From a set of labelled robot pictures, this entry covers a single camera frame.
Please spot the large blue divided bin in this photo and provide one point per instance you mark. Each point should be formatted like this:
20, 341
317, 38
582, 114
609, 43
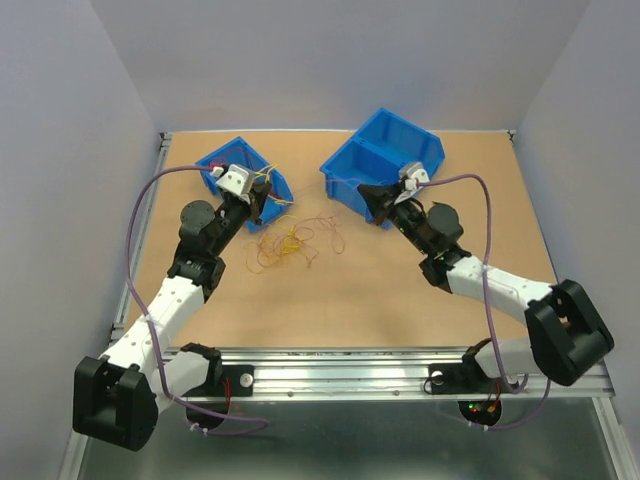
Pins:
374, 155

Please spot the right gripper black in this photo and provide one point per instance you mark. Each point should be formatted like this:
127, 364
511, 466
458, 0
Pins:
380, 196

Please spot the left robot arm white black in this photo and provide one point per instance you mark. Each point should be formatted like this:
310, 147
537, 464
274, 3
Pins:
118, 396

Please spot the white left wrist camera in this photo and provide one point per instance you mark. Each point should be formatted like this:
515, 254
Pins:
235, 180

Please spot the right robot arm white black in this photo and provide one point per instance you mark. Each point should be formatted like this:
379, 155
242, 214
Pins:
566, 335

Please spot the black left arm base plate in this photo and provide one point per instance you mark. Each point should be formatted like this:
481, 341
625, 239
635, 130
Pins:
234, 381

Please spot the small blue plastic bin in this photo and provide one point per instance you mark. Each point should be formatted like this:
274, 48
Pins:
238, 151

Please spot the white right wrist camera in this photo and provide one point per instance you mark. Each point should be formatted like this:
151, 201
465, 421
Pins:
413, 177

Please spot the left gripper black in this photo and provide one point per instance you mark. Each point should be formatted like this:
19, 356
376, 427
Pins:
257, 198

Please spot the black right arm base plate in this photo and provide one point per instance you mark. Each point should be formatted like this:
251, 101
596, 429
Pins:
460, 379

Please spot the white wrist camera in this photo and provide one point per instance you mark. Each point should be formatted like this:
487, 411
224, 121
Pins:
235, 180
413, 177

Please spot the aluminium mounting rail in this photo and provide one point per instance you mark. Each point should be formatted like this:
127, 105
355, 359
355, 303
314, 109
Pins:
338, 374

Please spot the aluminium side frame rail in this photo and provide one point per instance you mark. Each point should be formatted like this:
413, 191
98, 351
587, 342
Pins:
135, 239

